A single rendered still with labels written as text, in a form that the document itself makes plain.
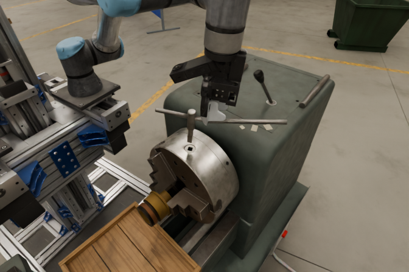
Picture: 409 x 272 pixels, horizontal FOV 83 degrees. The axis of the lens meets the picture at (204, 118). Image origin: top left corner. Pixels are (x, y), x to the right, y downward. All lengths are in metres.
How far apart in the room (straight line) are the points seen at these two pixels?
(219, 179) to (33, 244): 1.50
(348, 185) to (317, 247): 0.71
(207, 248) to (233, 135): 0.43
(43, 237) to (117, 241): 1.04
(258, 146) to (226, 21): 0.41
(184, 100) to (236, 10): 0.51
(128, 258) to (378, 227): 1.89
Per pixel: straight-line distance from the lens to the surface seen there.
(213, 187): 0.69
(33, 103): 1.22
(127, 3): 0.41
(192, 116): 0.59
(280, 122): 0.58
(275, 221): 1.40
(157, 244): 0.94
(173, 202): 0.75
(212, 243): 0.95
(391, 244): 2.32
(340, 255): 2.08
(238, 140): 0.73
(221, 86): 0.49
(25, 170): 1.15
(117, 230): 1.00
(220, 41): 0.44
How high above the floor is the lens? 1.74
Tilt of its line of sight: 39 degrees down
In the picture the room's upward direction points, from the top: straight up
